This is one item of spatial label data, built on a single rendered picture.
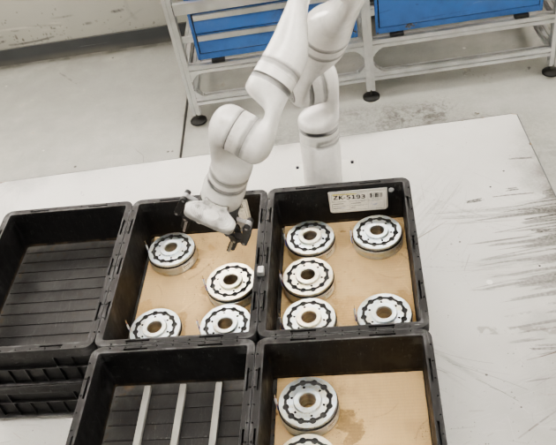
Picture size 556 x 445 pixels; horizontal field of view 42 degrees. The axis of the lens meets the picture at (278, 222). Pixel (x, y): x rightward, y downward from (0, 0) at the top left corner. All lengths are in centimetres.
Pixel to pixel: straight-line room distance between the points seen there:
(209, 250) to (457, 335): 56
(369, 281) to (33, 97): 294
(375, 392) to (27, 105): 309
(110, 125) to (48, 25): 91
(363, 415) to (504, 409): 30
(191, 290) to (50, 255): 38
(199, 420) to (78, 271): 51
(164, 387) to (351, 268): 44
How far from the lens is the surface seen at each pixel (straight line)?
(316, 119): 160
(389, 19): 326
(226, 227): 120
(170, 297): 151
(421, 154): 196
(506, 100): 340
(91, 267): 164
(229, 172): 116
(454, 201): 181
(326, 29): 130
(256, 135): 109
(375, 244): 148
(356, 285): 145
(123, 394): 140
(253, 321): 129
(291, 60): 113
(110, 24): 427
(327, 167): 167
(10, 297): 167
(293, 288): 142
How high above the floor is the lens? 191
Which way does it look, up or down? 42 degrees down
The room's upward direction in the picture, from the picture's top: 12 degrees counter-clockwise
